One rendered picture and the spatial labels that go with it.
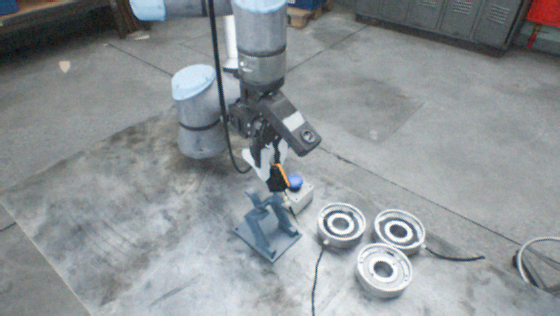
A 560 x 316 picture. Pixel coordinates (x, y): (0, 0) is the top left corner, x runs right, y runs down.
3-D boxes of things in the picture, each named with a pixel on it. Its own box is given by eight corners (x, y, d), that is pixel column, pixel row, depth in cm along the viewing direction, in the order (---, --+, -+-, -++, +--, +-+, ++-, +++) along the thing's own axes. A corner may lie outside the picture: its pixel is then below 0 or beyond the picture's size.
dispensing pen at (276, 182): (300, 230, 68) (263, 153, 64) (287, 228, 71) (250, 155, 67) (307, 223, 69) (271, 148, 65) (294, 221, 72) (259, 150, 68)
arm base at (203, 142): (168, 144, 106) (161, 116, 100) (206, 122, 115) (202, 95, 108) (201, 165, 99) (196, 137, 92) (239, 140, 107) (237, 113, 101)
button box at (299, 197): (313, 198, 89) (314, 184, 86) (296, 215, 85) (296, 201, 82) (288, 184, 93) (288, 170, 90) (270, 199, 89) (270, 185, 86)
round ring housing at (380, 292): (396, 312, 67) (401, 301, 64) (345, 283, 71) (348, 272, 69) (414, 270, 74) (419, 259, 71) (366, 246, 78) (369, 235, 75)
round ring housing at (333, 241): (332, 207, 87) (334, 195, 84) (371, 229, 82) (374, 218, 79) (307, 233, 81) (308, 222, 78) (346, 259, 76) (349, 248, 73)
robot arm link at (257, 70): (297, 46, 53) (258, 64, 48) (296, 74, 56) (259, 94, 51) (261, 33, 57) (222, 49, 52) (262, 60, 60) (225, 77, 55)
